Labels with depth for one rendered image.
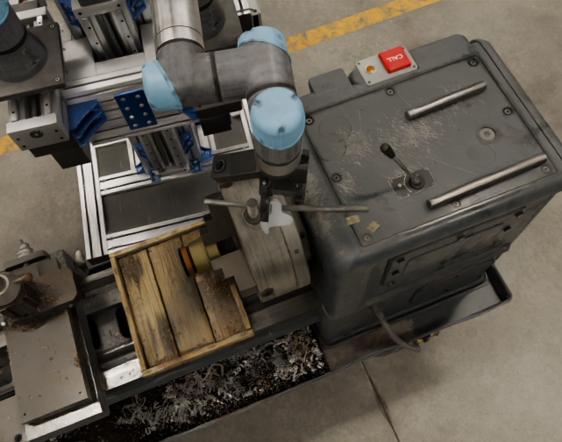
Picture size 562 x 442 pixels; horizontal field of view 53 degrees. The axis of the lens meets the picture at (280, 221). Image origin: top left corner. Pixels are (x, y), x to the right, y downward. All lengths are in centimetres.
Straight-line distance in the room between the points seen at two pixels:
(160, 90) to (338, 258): 53
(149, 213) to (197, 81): 164
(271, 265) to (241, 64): 53
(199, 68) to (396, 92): 64
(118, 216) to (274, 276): 133
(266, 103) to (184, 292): 87
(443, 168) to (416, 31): 201
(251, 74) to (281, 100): 8
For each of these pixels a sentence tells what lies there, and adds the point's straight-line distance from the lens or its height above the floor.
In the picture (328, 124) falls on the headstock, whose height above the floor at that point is 125.
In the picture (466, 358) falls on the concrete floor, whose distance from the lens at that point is 247.
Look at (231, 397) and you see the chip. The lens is 177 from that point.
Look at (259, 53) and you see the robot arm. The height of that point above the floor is 170.
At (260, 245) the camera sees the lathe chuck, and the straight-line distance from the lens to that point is 121.
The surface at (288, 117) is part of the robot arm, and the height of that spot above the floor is 171.
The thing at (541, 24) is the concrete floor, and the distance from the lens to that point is 344.
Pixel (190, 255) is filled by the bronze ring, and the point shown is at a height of 111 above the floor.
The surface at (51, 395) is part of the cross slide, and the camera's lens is 151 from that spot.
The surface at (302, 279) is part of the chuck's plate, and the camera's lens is 130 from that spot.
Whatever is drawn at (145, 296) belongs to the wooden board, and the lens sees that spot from 158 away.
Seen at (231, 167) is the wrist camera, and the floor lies 151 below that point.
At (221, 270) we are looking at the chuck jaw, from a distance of 133.
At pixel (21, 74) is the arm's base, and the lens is 167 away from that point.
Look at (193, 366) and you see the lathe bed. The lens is 168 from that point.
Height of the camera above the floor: 234
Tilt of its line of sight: 66 degrees down
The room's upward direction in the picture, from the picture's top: 6 degrees counter-clockwise
